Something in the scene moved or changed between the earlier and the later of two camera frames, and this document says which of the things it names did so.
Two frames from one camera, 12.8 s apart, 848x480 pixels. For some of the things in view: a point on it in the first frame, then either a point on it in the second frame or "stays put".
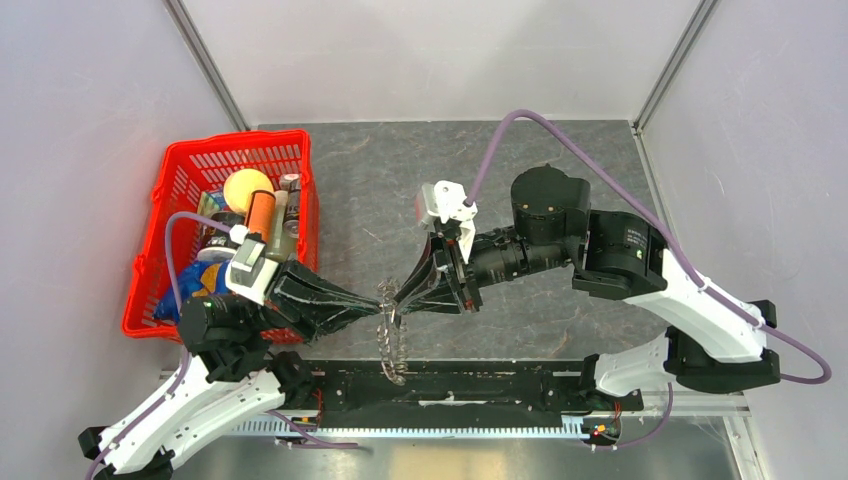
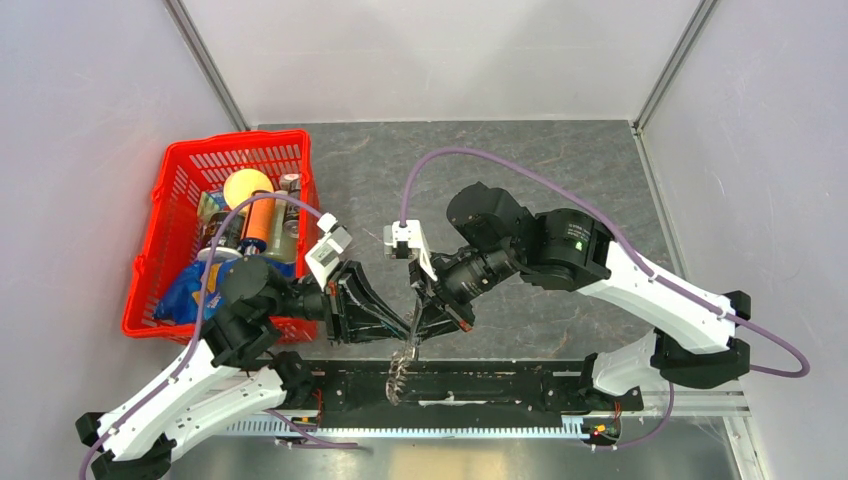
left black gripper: (299, 295) → (355, 308)
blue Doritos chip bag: (200, 279) stays put
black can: (219, 246) stays put
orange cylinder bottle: (261, 214) stays put
